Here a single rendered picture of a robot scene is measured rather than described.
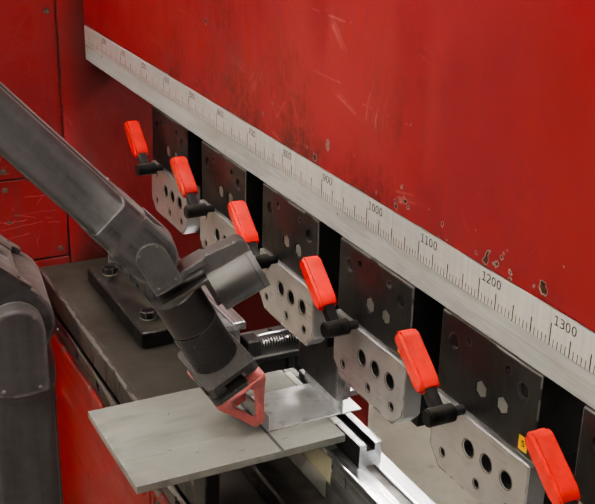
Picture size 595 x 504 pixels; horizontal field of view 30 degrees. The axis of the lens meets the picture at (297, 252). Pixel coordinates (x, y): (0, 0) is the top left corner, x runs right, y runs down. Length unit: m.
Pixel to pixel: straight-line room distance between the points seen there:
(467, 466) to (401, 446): 2.16
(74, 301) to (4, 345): 1.19
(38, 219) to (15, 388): 1.30
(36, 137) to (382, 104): 0.36
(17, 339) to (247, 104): 0.66
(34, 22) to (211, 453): 0.97
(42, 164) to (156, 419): 0.36
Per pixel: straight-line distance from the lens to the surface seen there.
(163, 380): 1.73
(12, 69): 2.03
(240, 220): 1.37
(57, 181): 1.21
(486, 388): 1.03
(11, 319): 0.81
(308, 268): 1.22
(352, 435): 1.35
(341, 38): 1.17
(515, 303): 0.97
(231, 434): 1.35
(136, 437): 1.35
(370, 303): 1.18
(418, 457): 3.20
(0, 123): 1.20
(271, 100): 1.34
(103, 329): 1.89
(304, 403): 1.41
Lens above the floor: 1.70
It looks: 22 degrees down
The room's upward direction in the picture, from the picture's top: 2 degrees clockwise
